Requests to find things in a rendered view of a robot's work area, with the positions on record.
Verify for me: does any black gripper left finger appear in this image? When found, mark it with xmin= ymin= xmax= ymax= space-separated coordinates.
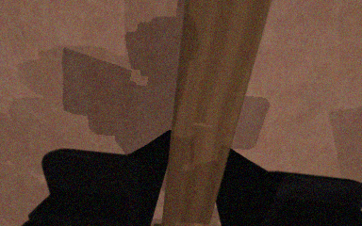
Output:
xmin=41 ymin=130 xmax=172 ymax=226

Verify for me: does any long wooden board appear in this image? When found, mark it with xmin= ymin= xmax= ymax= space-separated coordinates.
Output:
xmin=161 ymin=0 xmax=272 ymax=226

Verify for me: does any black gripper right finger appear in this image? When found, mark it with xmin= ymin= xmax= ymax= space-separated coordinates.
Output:
xmin=216 ymin=149 xmax=362 ymax=226

